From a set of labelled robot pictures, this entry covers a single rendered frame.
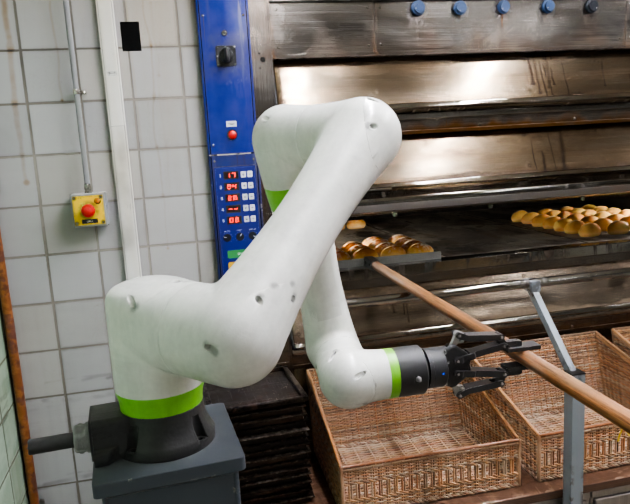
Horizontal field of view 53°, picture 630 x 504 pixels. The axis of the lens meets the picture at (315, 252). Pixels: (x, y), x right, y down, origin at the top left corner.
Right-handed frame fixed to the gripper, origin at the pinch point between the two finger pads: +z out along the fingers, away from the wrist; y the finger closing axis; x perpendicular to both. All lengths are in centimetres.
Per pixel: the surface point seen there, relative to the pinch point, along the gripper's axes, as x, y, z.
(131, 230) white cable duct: -98, -18, -78
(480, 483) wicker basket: -55, 60, 18
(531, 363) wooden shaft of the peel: 5.6, -0.5, -1.1
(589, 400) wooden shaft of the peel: 23.0, -0.3, -1.1
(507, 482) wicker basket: -52, 60, 25
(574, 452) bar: -42, 47, 40
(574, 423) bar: -42, 39, 40
